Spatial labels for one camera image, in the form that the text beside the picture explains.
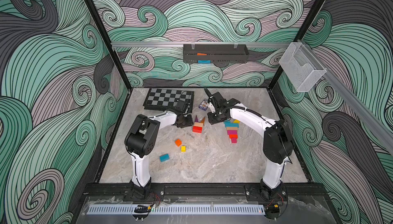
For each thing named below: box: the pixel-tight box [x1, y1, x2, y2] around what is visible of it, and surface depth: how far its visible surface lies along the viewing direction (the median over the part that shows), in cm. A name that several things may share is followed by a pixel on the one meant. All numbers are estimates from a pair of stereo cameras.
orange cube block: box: [175, 138, 183, 148], surface depth 91 cm
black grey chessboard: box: [142, 87, 195, 114], surface depth 112 cm
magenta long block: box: [226, 129, 238, 137], surface depth 96 cm
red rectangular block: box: [192, 125, 203, 134], surface depth 97 cm
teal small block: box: [159, 153, 170, 163], surface depth 87 cm
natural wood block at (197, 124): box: [193, 121, 204, 128], surface depth 99 cm
